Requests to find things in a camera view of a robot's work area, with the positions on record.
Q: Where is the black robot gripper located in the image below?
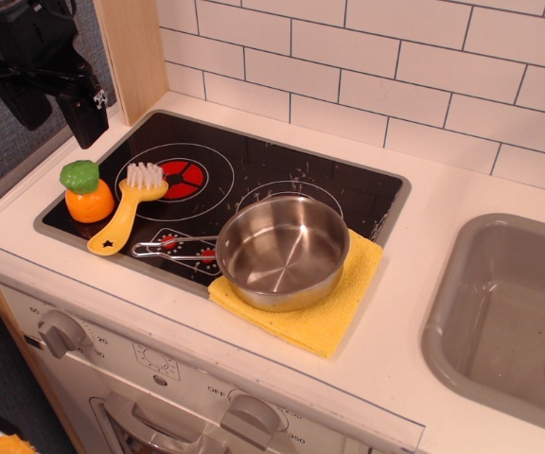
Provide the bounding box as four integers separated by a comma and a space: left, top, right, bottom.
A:
0, 1, 109, 149

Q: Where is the silver steel pot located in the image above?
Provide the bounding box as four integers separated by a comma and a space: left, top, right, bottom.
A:
132, 196, 351, 312

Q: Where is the orange toy carrot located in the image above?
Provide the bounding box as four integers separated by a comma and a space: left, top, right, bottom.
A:
60, 160, 114, 223

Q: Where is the yellow dish brush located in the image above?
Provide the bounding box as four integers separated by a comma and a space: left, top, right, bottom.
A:
87, 163, 168, 256

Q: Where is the grey left oven knob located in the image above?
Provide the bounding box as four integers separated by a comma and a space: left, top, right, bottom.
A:
38, 310, 86, 358

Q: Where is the grey oven knob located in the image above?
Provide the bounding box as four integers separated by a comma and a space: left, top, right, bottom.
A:
220, 394, 281, 450
38, 310, 86, 358

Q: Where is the yellow folded cloth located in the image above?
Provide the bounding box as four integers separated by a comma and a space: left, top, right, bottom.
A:
208, 231, 383, 358

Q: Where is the orange object bottom left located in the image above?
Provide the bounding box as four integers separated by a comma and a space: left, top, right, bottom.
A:
0, 434, 37, 454

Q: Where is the grey right oven knob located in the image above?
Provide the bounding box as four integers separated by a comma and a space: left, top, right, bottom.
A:
220, 394, 281, 450

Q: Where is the grey sink basin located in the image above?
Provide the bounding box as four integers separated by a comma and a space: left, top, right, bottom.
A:
422, 214, 545, 428

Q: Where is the wooden side post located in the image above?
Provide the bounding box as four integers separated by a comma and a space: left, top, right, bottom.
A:
94, 0, 168, 126

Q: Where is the silver oven door handle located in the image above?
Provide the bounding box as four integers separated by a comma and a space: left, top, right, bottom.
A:
102, 391, 236, 454

